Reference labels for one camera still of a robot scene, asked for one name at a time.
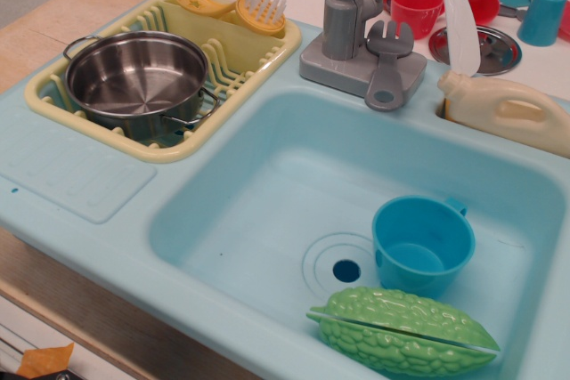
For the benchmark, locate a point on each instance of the yellow dish brush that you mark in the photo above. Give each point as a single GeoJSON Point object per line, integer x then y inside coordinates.
{"type": "Point", "coordinates": [264, 17]}

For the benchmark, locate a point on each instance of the grey toy faucet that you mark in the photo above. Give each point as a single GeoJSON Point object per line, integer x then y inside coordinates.
{"type": "Point", "coordinates": [338, 57]}

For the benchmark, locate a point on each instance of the orange cloth piece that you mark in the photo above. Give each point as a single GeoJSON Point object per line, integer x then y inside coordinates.
{"type": "Point", "coordinates": [46, 361]}

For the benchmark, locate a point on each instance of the cream detergent bottle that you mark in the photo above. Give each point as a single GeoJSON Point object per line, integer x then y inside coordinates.
{"type": "Point", "coordinates": [507, 109]}

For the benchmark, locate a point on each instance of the blue plastic cup in sink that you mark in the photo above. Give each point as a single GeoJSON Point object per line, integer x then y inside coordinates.
{"type": "Point", "coordinates": [421, 244]}

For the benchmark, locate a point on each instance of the red plastic cup right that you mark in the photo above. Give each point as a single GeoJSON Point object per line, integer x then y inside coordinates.
{"type": "Point", "coordinates": [484, 11]}

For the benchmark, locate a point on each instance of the green toy bitter gourd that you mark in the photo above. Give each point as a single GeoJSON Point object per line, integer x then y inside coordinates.
{"type": "Point", "coordinates": [403, 333]}

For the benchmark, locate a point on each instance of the teal plastic cup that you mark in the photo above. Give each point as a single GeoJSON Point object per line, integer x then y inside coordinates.
{"type": "Point", "coordinates": [541, 23]}

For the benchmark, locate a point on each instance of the red plastic cup front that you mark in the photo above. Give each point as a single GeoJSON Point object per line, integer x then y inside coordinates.
{"type": "Point", "coordinates": [420, 15]}

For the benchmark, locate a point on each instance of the stainless steel pot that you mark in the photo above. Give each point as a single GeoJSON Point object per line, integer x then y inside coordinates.
{"type": "Point", "coordinates": [147, 83]}

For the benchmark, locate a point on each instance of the grey plastic spork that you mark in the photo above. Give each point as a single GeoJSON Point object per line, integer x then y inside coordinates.
{"type": "Point", "coordinates": [389, 42]}

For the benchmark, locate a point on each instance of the steel pot lid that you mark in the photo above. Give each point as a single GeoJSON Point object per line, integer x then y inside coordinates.
{"type": "Point", "coordinates": [499, 52]}

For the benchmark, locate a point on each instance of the light blue toy sink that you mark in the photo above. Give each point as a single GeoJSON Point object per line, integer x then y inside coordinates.
{"type": "Point", "coordinates": [235, 243]}

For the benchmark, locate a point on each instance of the pale yellow dish rack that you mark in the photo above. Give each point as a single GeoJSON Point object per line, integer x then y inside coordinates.
{"type": "Point", "coordinates": [239, 62]}

